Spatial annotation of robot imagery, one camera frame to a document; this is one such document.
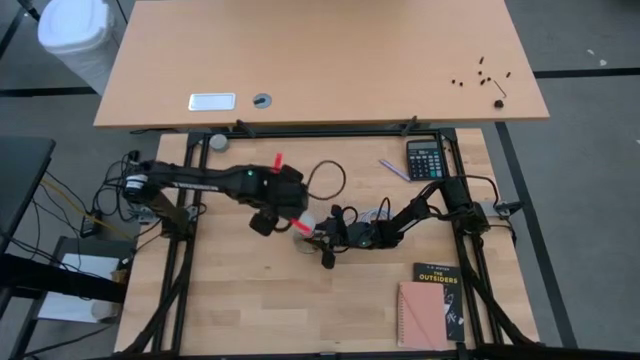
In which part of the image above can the black side desk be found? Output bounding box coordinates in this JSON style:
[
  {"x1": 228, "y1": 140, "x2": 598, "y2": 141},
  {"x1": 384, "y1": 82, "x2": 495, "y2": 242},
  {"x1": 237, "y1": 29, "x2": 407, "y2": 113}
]
[{"x1": 0, "y1": 135, "x2": 57, "y2": 254}]

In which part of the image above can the white trash bin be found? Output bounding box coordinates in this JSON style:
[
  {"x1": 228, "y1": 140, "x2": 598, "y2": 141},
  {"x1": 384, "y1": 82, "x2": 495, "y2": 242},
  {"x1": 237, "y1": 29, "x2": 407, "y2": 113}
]
[{"x1": 37, "y1": 0, "x2": 119, "y2": 96}]

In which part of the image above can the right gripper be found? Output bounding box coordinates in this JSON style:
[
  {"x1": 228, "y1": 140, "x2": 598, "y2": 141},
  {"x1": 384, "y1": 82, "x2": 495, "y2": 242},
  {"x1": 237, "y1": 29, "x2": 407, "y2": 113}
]
[{"x1": 305, "y1": 203, "x2": 354, "y2": 270}]

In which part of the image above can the light wooden desk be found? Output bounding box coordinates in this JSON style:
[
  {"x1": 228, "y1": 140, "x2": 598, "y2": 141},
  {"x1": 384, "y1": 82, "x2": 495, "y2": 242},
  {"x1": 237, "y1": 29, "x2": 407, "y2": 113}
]
[{"x1": 93, "y1": 0, "x2": 551, "y2": 130}]

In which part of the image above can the black aluminium frame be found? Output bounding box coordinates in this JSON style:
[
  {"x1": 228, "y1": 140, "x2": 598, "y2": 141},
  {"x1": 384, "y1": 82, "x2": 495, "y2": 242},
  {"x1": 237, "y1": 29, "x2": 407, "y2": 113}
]
[{"x1": 117, "y1": 127, "x2": 549, "y2": 360}]

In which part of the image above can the pink spiral notebook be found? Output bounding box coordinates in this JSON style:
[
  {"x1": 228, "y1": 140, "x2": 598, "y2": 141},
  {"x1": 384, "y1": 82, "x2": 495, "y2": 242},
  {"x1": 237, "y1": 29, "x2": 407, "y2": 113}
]
[{"x1": 396, "y1": 280, "x2": 450, "y2": 351}]

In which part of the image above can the black right camera cable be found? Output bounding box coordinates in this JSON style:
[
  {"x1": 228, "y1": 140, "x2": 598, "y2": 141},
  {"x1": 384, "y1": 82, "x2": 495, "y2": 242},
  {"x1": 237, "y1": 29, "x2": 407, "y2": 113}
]
[{"x1": 373, "y1": 196, "x2": 395, "y2": 224}]

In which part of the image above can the brass lamp base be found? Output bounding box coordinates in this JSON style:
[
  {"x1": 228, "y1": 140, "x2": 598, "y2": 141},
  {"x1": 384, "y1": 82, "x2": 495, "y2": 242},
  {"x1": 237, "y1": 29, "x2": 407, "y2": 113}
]
[{"x1": 292, "y1": 233, "x2": 322, "y2": 256}]

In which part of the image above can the white paper sheet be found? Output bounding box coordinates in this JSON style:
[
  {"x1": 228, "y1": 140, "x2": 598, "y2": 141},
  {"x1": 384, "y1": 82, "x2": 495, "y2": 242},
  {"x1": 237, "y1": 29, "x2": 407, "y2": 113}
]
[{"x1": 37, "y1": 252, "x2": 125, "y2": 324}]

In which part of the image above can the black camera cable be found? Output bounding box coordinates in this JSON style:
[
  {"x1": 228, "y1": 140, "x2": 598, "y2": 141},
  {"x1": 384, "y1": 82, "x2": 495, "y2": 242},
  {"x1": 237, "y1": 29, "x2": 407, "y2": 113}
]
[
  {"x1": 373, "y1": 196, "x2": 395, "y2": 224},
  {"x1": 305, "y1": 159, "x2": 348, "y2": 202}
]

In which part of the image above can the white lamp power cord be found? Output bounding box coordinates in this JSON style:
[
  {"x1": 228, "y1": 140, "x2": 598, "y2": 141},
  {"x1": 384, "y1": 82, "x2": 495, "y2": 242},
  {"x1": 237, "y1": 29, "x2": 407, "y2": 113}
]
[{"x1": 357, "y1": 208, "x2": 396, "y2": 225}]

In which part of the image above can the black metal crossbar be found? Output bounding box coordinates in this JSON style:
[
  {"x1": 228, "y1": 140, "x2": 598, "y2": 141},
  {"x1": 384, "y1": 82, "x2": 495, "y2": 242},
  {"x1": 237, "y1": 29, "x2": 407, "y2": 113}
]
[{"x1": 0, "y1": 252, "x2": 127, "y2": 305}]

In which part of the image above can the black Outsiders book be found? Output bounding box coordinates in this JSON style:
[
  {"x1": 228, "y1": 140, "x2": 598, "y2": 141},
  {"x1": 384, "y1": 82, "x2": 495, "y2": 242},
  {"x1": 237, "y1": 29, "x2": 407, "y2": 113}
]
[{"x1": 412, "y1": 262, "x2": 465, "y2": 343}]

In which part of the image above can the white lightbulb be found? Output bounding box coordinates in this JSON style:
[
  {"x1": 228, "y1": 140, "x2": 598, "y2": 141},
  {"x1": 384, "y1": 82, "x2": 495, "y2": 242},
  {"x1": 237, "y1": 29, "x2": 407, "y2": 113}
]
[{"x1": 293, "y1": 212, "x2": 318, "y2": 237}]

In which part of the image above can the yellow cable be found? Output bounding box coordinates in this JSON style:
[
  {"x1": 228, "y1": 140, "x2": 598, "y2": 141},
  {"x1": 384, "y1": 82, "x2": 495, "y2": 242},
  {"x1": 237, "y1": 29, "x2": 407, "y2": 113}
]
[{"x1": 40, "y1": 178, "x2": 132, "y2": 241}]

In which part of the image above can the black calculator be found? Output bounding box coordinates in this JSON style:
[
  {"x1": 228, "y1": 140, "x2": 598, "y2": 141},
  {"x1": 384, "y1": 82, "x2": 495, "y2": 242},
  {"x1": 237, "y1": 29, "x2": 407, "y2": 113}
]
[{"x1": 405, "y1": 139, "x2": 446, "y2": 182}]

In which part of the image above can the black left camera cable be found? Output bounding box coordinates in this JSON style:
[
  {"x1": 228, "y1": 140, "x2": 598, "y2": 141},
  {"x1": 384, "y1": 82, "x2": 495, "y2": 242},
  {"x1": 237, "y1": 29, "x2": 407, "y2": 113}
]
[{"x1": 305, "y1": 159, "x2": 348, "y2": 202}]

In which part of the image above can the purple pen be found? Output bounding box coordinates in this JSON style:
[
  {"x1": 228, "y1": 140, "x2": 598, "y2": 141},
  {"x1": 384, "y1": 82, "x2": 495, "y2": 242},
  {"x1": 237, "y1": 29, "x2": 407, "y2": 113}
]
[{"x1": 378, "y1": 158, "x2": 412, "y2": 183}]

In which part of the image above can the black frame clamp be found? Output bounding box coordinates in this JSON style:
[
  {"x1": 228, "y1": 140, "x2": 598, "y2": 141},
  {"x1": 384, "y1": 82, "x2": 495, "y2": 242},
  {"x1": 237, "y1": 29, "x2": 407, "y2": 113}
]
[
  {"x1": 233, "y1": 118, "x2": 257, "y2": 139},
  {"x1": 398, "y1": 114, "x2": 419, "y2": 138}
]

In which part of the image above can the black power adapter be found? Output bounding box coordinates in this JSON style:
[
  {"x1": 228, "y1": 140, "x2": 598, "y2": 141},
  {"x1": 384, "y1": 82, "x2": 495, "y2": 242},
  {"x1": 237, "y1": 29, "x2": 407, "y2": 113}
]
[{"x1": 79, "y1": 212, "x2": 102, "y2": 239}]

